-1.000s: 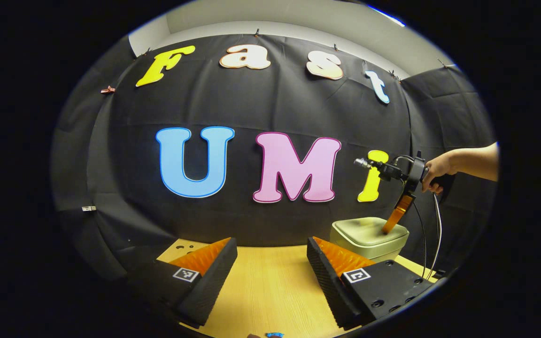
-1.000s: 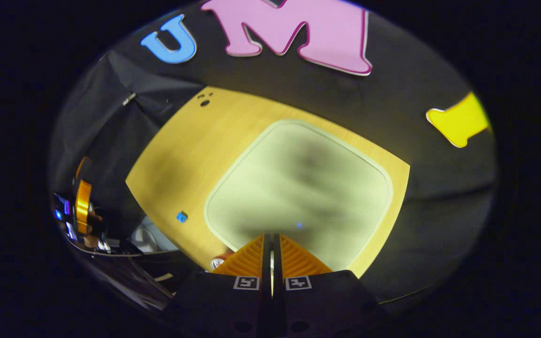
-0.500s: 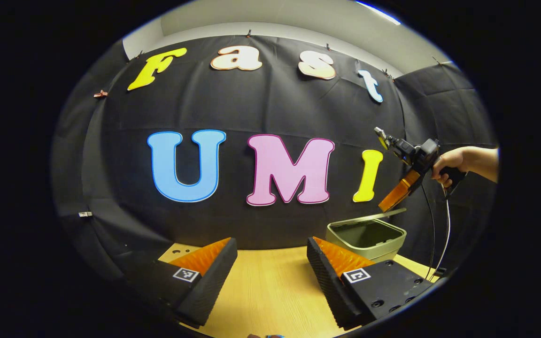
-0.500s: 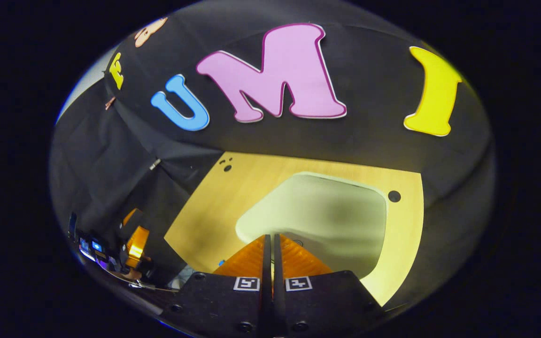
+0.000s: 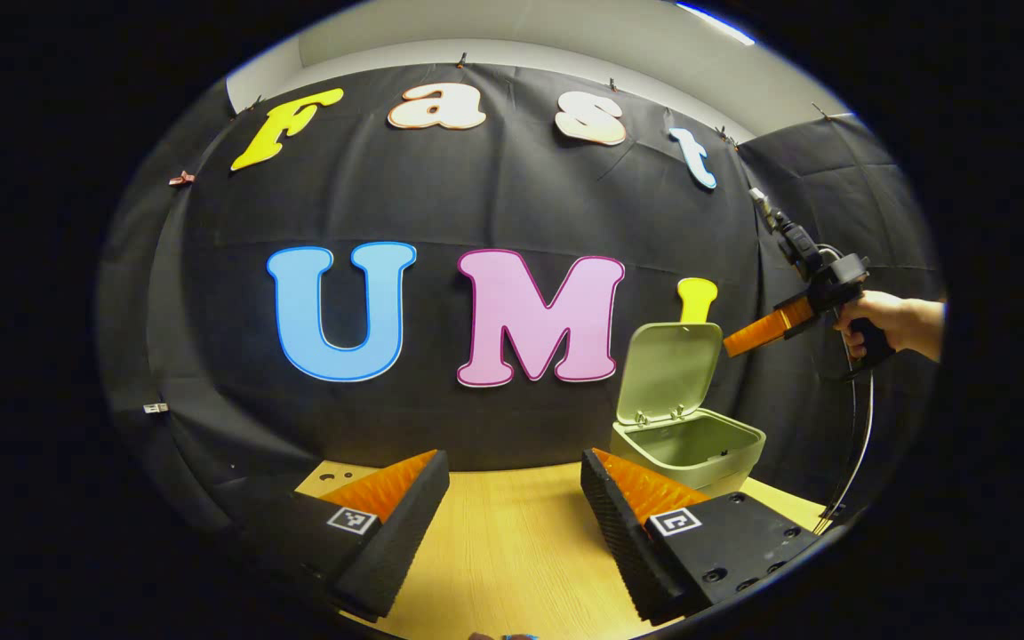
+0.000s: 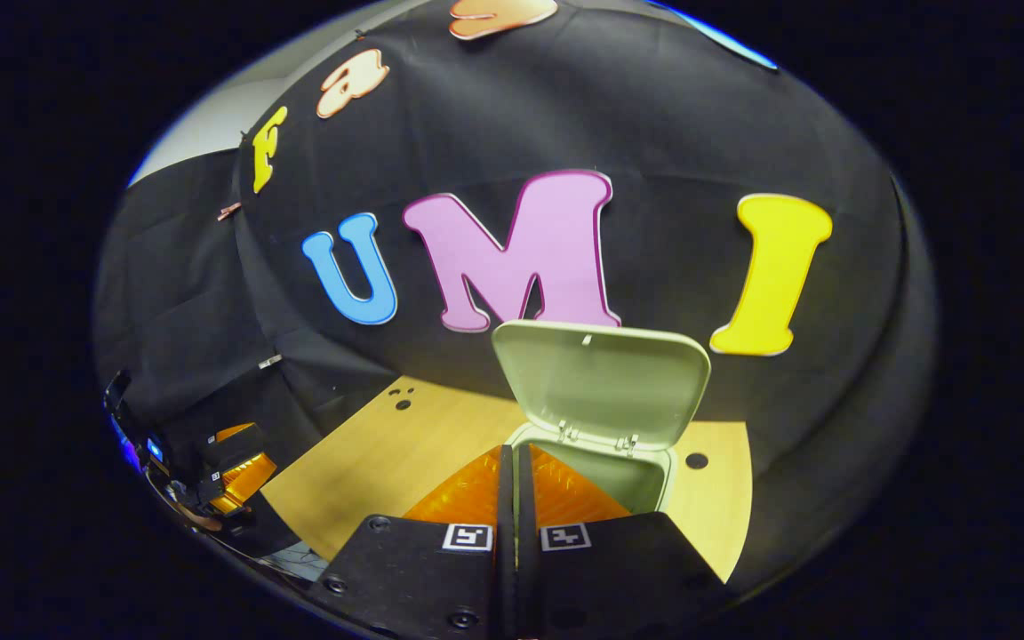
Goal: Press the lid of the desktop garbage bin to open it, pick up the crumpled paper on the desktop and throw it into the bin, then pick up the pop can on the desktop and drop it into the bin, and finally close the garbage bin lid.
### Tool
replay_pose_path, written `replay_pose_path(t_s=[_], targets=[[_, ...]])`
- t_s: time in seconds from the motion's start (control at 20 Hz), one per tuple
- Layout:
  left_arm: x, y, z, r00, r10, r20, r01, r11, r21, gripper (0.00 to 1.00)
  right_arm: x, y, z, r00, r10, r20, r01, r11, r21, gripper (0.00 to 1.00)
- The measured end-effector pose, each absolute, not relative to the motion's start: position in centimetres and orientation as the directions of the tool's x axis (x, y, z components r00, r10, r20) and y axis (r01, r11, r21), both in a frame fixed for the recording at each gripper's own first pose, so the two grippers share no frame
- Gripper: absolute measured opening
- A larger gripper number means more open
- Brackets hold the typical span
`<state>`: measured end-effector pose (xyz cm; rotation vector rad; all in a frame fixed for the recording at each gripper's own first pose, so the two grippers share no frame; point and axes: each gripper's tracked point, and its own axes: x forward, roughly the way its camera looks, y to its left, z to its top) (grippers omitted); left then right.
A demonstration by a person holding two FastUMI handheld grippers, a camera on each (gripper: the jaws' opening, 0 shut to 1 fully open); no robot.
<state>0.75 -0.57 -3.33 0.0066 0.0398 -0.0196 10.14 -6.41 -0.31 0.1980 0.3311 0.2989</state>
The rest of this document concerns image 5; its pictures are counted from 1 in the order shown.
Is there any pale green desktop garbage bin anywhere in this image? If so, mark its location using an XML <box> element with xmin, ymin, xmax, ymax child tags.
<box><xmin>610</xmin><ymin>322</ymin><xmax>767</xmax><ymax>499</ymax></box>

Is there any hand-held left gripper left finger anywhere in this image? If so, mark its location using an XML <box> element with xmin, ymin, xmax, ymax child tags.
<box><xmin>236</xmin><ymin>449</ymin><xmax>451</xmax><ymax>623</ymax></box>

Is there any black backdrop cloth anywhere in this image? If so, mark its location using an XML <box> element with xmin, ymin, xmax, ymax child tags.
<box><xmin>94</xmin><ymin>62</ymin><xmax>944</xmax><ymax>543</ymax></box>

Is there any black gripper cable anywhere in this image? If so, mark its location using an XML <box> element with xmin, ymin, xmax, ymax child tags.
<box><xmin>819</xmin><ymin>364</ymin><xmax>876</xmax><ymax>534</ymax></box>

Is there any wooden desktop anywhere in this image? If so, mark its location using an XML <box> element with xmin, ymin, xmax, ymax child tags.
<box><xmin>294</xmin><ymin>458</ymin><xmax>828</xmax><ymax>640</ymax></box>

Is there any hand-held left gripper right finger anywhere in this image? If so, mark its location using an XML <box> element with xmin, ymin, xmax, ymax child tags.
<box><xmin>580</xmin><ymin>447</ymin><xmax>833</xmax><ymax>626</ymax></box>

